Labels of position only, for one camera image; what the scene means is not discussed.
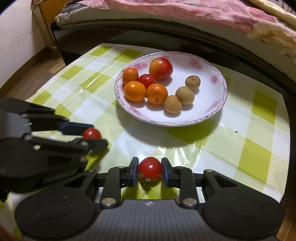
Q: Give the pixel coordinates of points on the green checked tablecloth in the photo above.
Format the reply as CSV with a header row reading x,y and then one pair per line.
x,y
248,140

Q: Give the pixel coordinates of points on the large red-orange tomato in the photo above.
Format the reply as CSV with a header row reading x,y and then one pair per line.
x,y
160,68

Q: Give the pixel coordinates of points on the pink floral bed sheet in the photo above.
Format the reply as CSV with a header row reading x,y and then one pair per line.
x,y
239,16

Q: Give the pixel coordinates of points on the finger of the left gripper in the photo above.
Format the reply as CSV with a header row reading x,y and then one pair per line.
x,y
53,122
78,145

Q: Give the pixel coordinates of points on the longan front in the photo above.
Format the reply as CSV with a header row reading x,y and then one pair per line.
x,y
185,95

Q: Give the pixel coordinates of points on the cream floral quilt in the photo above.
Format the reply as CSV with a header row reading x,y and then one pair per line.
x,y
279,9

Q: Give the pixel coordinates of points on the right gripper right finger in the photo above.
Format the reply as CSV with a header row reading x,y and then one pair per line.
x,y
183,179

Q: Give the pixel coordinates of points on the mandarin orange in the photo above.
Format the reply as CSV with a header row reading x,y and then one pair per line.
x,y
156,94
134,91
129,74

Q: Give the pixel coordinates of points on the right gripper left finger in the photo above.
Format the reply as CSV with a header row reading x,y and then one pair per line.
x,y
116,179

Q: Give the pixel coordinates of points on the dark bed frame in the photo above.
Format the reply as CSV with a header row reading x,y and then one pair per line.
x,y
75,40

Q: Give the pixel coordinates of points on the longan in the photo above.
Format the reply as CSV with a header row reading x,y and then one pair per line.
x,y
172,104
185,95
193,82

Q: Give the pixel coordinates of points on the wooden bedside cabinet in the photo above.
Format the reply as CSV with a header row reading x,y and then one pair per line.
x,y
45,13

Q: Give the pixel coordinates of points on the white floral plate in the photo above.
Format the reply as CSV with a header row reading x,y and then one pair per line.
x,y
209,97

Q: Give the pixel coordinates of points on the cherry tomato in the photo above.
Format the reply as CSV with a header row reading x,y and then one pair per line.
x,y
149,169
146,80
92,133

